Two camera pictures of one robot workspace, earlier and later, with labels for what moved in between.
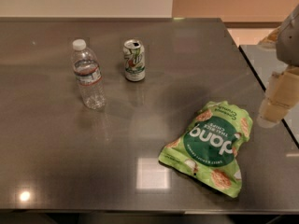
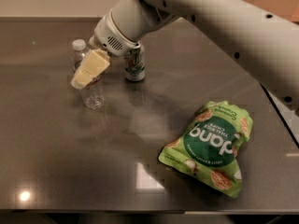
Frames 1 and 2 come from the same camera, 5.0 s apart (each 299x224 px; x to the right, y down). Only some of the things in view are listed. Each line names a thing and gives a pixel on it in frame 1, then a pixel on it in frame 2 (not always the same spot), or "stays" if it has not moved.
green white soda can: (134, 58) stays
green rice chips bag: (208, 148) stays
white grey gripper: (290, 44) -> (109, 37)
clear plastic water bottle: (88, 75) stays
